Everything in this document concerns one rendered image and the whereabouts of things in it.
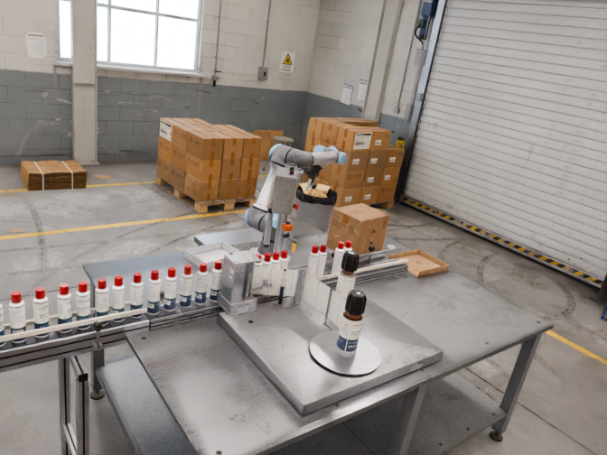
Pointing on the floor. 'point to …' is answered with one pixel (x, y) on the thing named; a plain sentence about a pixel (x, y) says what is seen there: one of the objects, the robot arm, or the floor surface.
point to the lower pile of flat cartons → (52, 175)
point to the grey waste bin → (314, 215)
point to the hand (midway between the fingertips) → (299, 183)
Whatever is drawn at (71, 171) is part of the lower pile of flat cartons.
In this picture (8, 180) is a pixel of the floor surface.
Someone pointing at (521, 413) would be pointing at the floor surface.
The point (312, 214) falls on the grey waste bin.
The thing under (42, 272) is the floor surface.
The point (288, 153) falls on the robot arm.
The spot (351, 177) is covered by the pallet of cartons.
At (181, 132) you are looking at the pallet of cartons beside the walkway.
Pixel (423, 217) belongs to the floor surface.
